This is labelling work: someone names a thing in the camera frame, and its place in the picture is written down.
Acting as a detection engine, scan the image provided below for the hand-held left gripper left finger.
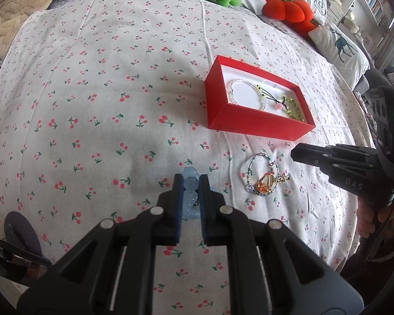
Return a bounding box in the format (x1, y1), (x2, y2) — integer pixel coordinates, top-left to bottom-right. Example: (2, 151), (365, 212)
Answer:
(18, 173), (184, 315)

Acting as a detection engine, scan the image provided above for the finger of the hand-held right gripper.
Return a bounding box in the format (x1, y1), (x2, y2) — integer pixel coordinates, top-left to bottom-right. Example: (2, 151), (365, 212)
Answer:
(318, 166), (394, 209)
(291, 143), (383, 171)

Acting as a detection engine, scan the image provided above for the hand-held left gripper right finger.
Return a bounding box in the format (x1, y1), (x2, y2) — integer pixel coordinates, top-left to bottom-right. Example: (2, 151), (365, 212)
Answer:
(199, 173), (365, 315)

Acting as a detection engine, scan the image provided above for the light blue bead bracelet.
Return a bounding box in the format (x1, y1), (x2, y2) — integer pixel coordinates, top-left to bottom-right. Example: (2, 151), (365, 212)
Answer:
(183, 167), (201, 221)

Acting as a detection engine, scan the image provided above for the thin multicolour bead bracelet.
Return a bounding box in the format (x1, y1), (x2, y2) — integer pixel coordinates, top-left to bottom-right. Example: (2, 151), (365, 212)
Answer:
(240, 153), (291, 197)

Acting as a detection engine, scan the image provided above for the red jewelry box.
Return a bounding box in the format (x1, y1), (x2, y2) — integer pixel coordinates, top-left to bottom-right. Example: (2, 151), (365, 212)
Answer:
(204, 55), (316, 141)

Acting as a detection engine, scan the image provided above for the person's right hand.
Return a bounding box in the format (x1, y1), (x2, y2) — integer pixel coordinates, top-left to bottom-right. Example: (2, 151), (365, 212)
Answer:
(357, 198), (394, 238)

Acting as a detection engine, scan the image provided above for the grey chair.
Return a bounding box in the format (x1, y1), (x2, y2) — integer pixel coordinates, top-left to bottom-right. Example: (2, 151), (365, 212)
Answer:
(353, 66), (394, 106)

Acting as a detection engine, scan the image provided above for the white deer print pillow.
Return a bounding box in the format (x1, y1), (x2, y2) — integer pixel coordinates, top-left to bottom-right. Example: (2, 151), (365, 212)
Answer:
(308, 23), (371, 88)

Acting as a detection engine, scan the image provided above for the cherry print bedsheet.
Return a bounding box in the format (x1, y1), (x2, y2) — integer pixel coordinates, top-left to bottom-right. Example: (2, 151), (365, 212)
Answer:
(0, 0), (381, 315)

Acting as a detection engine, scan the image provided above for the stack of books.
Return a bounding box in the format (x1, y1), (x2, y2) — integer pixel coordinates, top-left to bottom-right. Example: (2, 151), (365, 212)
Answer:
(325, 0), (344, 24)

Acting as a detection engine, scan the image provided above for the red orange plush toy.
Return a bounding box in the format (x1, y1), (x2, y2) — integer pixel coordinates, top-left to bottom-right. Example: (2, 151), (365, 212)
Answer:
(262, 0), (320, 39)

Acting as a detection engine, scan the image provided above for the dark round seat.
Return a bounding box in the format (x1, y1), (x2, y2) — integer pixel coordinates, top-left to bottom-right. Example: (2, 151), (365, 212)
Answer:
(0, 212), (53, 286)

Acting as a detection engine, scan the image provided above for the beige quilted blanket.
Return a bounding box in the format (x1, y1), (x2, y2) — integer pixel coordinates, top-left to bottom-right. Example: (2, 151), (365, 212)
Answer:
(0, 0), (69, 56)

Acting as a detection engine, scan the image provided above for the green yellow bead bracelet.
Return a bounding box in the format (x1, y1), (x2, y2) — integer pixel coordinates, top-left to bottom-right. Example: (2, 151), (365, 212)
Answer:
(255, 85), (304, 122)

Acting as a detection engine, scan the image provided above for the white pearl bracelet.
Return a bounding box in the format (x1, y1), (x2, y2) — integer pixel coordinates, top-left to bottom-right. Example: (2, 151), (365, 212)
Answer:
(229, 79), (268, 111)

